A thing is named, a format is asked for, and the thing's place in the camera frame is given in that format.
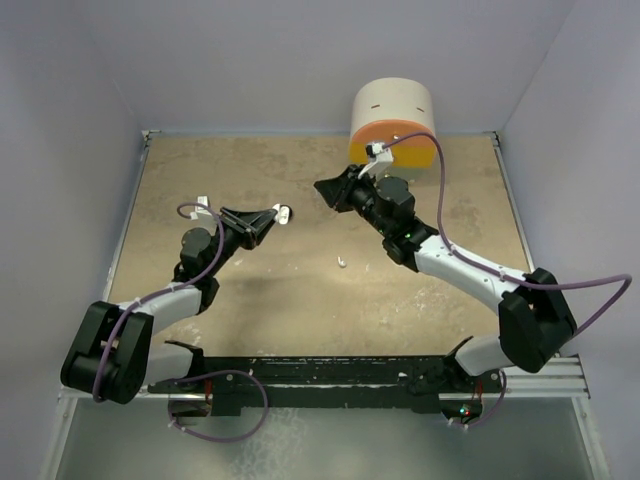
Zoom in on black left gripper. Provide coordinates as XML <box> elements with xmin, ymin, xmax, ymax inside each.
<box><xmin>205</xmin><ymin>207</ymin><xmax>276</xmax><ymax>277</ymax></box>

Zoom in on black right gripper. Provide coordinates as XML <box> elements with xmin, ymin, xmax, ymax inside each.
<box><xmin>315</xmin><ymin>165</ymin><xmax>392</xmax><ymax>237</ymax></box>

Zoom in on white round earbud case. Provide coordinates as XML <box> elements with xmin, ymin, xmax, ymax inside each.
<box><xmin>275</xmin><ymin>204</ymin><xmax>291</xmax><ymax>225</ymax></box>

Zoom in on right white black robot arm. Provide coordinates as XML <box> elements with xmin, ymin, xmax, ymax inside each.
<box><xmin>314</xmin><ymin>165</ymin><xmax>577</xmax><ymax>391</ymax></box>

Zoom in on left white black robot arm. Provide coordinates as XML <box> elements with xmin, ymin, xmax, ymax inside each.
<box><xmin>60</xmin><ymin>202</ymin><xmax>292</xmax><ymax>404</ymax></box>

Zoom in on white round drawer cabinet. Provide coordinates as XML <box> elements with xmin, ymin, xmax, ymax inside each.
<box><xmin>348</xmin><ymin>77</ymin><xmax>437</xmax><ymax>181</ymax></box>

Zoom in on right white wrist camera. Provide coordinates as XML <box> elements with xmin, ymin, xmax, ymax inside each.
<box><xmin>358</xmin><ymin>142</ymin><xmax>394</xmax><ymax>180</ymax></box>

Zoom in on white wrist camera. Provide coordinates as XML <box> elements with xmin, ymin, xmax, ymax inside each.
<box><xmin>189</xmin><ymin>195</ymin><xmax>214</xmax><ymax>225</ymax></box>
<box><xmin>358</xmin><ymin>142</ymin><xmax>394</xmax><ymax>180</ymax></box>

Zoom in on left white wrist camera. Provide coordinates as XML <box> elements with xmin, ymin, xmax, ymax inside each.
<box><xmin>189</xmin><ymin>195</ymin><xmax>214</xmax><ymax>225</ymax></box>

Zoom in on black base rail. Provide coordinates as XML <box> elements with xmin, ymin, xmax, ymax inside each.
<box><xmin>149</xmin><ymin>348</ymin><xmax>506</xmax><ymax>421</ymax></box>

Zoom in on aluminium frame rail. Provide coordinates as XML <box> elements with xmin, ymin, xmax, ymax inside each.
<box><xmin>492</xmin><ymin>132</ymin><xmax>590</xmax><ymax>399</ymax></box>

